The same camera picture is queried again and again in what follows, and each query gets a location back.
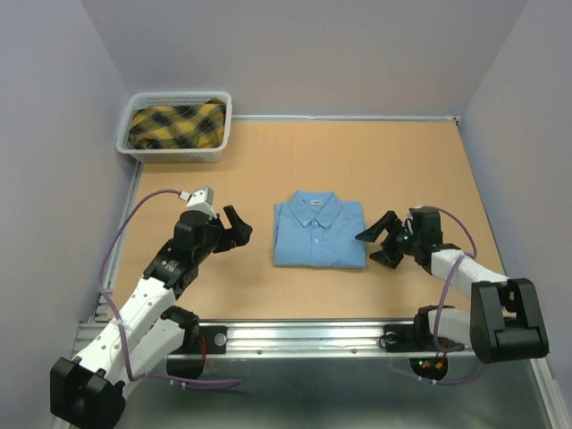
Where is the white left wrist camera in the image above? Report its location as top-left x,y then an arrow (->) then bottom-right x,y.
179,186 -> 216,219

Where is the yellow plaid shirt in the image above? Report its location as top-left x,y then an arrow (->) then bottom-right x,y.
128,98 -> 226,150

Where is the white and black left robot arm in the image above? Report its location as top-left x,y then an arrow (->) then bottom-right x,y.
49,203 -> 252,428

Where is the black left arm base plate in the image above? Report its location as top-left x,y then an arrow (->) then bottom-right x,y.
165,324 -> 228,379

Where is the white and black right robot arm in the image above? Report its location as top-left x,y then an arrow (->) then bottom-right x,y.
356,206 -> 549,364

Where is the aluminium mounting rail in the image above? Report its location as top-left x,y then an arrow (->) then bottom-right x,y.
73,317 -> 477,358

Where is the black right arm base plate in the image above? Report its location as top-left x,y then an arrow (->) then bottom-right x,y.
379,321 -> 466,381

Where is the light blue long sleeve shirt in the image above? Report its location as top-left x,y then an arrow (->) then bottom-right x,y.
273,190 -> 366,269

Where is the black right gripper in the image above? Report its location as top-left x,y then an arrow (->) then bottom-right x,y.
355,210 -> 420,268

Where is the white plastic basket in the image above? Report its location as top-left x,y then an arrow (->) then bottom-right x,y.
116,90 -> 232,164

